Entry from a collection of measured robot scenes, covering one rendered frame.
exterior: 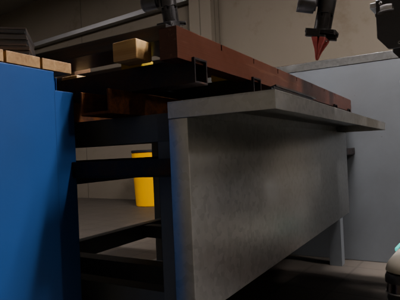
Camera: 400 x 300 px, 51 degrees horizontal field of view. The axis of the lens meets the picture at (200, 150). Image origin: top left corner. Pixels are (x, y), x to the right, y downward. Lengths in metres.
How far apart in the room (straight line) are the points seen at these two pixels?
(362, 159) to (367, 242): 0.42
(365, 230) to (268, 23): 3.00
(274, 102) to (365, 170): 1.68
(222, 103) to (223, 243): 0.29
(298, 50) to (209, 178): 3.89
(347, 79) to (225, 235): 1.62
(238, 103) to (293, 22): 4.04
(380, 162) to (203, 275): 1.64
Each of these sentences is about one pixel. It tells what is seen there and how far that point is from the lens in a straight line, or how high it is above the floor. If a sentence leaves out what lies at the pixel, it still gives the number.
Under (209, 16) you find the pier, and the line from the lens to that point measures 5.03.
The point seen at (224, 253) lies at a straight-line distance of 0.85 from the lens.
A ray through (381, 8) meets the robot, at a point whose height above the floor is 1.02.
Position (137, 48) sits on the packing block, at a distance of 0.85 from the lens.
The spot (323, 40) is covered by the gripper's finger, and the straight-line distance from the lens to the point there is 1.52.
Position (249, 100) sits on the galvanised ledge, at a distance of 0.68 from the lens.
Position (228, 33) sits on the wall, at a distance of 5.04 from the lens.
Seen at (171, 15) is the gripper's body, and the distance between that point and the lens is 1.57.
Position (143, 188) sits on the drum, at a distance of 4.91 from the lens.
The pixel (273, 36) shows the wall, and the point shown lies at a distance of 4.76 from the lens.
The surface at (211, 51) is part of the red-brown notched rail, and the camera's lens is 0.92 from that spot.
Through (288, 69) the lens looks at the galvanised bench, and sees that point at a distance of 2.44.
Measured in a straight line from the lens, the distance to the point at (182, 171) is 0.73.
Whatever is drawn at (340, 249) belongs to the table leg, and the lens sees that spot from 2.25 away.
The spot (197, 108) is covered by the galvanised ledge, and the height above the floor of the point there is 0.66.
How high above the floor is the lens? 0.59
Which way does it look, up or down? level
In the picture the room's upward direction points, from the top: 3 degrees counter-clockwise
